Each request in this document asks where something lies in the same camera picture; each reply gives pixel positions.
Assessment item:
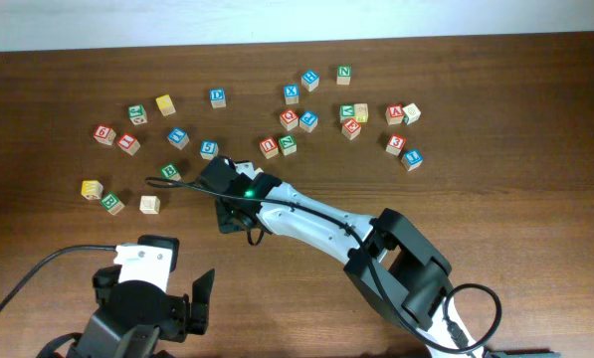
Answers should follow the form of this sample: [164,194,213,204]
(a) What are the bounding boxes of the blue X block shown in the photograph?
[284,84,299,104]

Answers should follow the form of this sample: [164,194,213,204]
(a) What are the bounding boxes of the blue 5 block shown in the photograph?
[200,140,219,160]

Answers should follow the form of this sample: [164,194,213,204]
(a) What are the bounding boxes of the green Z block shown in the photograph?
[279,134,297,156]

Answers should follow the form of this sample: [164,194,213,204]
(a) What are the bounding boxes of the blue I block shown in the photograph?
[401,149,423,171]

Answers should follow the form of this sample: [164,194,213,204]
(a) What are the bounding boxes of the red E block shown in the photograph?
[341,117,361,140]

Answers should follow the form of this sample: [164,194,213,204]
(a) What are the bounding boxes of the red A block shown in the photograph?
[385,103,405,125]

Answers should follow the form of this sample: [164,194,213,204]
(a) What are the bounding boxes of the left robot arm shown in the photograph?
[38,235,215,358]

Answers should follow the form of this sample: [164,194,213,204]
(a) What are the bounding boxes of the blue P block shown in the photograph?
[299,110,318,132]

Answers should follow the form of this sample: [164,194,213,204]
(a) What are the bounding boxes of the red 3 block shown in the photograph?
[385,134,406,156]

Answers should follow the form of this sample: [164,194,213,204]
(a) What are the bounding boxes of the green V block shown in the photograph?
[339,104,355,123]

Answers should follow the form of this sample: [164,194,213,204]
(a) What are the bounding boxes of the blue T block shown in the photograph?
[167,127,189,150]

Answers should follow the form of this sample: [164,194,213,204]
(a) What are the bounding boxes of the red 6 block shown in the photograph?
[94,124,116,146]

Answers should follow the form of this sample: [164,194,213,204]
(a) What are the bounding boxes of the green B block upper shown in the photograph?
[160,163,181,181]

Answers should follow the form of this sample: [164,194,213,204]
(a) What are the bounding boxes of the green C block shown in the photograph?
[127,104,147,125]

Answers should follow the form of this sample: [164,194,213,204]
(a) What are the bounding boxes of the red I block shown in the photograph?
[117,133,140,155]

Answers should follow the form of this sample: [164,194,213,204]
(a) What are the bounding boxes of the red U block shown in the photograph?
[259,137,279,159]

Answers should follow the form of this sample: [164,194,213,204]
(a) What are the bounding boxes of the blue D block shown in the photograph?
[209,88,226,108]

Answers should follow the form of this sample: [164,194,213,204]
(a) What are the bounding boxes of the green b block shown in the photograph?
[100,192,125,215]
[160,163,181,181]

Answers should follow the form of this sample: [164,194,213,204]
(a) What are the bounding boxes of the blue H block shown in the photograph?
[301,70,320,92]

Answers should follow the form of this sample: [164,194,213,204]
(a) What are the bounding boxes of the plain wooden block left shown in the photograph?
[139,196,161,215]

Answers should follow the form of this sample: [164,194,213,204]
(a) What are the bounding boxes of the yellow W block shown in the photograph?
[81,180,103,200]

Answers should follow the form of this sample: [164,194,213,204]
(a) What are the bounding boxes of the yellow block top left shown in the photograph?
[156,94,176,116]

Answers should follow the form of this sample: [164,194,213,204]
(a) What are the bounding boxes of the red Q block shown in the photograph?
[280,109,299,131]

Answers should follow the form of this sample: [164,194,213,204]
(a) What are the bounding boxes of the plain wooden block right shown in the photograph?
[403,103,421,125]

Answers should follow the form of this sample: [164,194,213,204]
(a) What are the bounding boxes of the green N block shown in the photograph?
[336,66,352,86]

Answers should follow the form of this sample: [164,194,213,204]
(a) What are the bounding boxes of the yellow edged 8 block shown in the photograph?
[354,103,369,123]

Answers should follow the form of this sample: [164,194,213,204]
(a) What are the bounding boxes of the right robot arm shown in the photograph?
[196,156,485,357]

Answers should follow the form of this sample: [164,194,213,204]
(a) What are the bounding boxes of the green B block lower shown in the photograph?
[100,192,125,215]

